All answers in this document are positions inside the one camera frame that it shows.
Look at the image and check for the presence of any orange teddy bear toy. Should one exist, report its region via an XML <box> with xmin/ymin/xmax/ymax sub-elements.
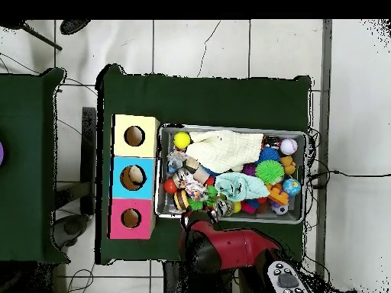
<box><xmin>280</xmin><ymin>155</ymin><xmax>297</xmax><ymax>175</ymax></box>

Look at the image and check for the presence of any shallow clear mesh bin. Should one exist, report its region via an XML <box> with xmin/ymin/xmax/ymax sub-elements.
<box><xmin>153</xmin><ymin>123</ymin><xmax>309</xmax><ymax>225</ymax></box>

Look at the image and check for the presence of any wooden three-hole sorting box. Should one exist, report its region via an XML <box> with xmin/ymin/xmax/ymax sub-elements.
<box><xmin>108</xmin><ymin>114</ymin><xmax>161</xmax><ymax>240</ymax></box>

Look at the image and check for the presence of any yellow ball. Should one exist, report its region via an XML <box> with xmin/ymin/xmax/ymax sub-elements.
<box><xmin>173</xmin><ymin>131</ymin><xmax>192</xmax><ymax>150</ymax></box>

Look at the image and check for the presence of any cream muslin cloth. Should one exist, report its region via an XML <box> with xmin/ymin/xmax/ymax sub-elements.
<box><xmin>185</xmin><ymin>129</ymin><xmax>265</xmax><ymax>174</ymax></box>

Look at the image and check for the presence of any red-orange ball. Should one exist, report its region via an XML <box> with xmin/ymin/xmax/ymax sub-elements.
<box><xmin>163</xmin><ymin>178</ymin><xmax>179</xmax><ymax>195</ymax></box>

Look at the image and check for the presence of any brown striped burger toy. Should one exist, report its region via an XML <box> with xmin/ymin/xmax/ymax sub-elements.
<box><xmin>173</xmin><ymin>188</ymin><xmax>190</xmax><ymax>211</ymax></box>

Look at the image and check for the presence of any mint green cloth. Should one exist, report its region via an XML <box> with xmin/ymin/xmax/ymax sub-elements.
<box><xmin>214</xmin><ymin>172</ymin><xmax>271</xmax><ymax>202</ymax></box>

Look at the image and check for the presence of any dark green tablecloth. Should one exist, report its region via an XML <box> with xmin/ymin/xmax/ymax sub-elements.
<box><xmin>95</xmin><ymin>63</ymin><xmax>312</xmax><ymax>269</ymax></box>
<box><xmin>0</xmin><ymin>67</ymin><xmax>71</xmax><ymax>265</ymax></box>

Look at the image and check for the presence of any blue spiky ball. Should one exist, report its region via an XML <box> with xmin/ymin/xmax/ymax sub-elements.
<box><xmin>257</xmin><ymin>146</ymin><xmax>281</xmax><ymax>164</ymax></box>

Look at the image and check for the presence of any large green spiky ball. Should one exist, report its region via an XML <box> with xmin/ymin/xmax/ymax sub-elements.
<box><xmin>254</xmin><ymin>159</ymin><xmax>286</xmax><ymax>185</ymax></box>

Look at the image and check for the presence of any white baseball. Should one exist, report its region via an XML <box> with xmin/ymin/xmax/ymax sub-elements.
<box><xmin>280</xmin><ymin>137</ymin><xmax>299</xmax><ymax>156</ymax></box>

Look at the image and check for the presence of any blue globe ball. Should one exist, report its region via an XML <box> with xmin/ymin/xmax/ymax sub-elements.
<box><xmin>282</xmin><ymin>178</ymin><xmax>302</xmax><ymax>197</ymax></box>

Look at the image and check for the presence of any person's foot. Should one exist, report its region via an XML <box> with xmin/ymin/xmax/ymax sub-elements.
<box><xmin>60</xmin><ymin>19</ymin><xmax>92</xmax><ymax>35</ymax></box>

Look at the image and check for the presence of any black tripod leg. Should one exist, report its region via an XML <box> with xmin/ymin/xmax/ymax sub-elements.
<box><xmin>0</xmin><ymin>19</ymin><xmax>63</xmax><ymax>51</ymax></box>

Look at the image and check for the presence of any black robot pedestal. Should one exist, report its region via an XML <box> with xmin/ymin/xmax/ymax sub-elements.
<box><xmin>163</xmin><ymin>260</ymin><xmax>236</xmax><ymax>293</ymax></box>

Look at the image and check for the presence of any black power cable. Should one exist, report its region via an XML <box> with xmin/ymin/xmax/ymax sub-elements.
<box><xmin>308</xmin><ymin>169</ymin><xmax>391</xmax><ymax>179</ymax></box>

